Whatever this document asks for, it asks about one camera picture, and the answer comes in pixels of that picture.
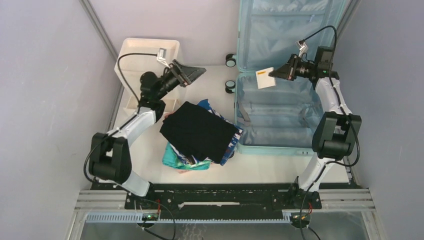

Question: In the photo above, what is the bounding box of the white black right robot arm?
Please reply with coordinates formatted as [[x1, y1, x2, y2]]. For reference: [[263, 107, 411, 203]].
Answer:
[[269, 46, 362, 208]]

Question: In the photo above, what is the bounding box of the teal polo shirt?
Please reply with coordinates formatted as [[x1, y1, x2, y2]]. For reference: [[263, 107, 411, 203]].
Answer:
[[162, 142, 212, 171]]

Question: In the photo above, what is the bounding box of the black t-shirt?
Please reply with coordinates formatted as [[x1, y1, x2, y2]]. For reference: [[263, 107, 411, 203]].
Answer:
[[159, 101, 237, 165]]

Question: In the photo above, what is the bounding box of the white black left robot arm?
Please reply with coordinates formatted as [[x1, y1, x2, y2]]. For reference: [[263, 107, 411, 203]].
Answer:
[[83, 59, 207, 209]]

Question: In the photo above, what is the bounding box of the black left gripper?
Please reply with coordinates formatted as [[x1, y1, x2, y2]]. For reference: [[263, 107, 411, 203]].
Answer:
[[156, 60, 206, 100]]

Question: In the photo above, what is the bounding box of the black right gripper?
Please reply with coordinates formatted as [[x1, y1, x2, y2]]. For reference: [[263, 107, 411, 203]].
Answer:
[[269, 53, 317, 81]]

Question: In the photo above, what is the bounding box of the white drawer box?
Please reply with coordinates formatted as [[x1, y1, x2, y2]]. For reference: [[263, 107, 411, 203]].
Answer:
[[114, 37, 183, 116]]

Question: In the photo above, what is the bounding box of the small grey white box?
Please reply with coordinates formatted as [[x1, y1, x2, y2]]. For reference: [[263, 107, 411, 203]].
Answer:
[[255, 67, 277, 89]]

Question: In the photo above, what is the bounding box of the black mounting base plate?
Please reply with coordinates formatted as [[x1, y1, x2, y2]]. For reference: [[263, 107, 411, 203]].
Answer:
[[126, 183, 322, 210]]

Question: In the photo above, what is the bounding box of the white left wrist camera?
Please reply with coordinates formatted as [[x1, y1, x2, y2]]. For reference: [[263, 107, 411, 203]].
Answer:
[[156, 48, 169, 68]]

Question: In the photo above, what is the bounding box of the light blue ribbed suitcase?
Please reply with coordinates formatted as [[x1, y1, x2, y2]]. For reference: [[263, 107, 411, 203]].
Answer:
[[225, 0, 348, 156]]

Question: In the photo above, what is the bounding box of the blue white striped garment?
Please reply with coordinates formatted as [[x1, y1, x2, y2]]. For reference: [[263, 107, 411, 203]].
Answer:
[[165, 98, 244, 167]]

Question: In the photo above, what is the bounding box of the white slotted cable duct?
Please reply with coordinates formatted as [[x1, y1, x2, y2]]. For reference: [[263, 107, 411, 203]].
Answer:
[[85, 212, 292, 224]]

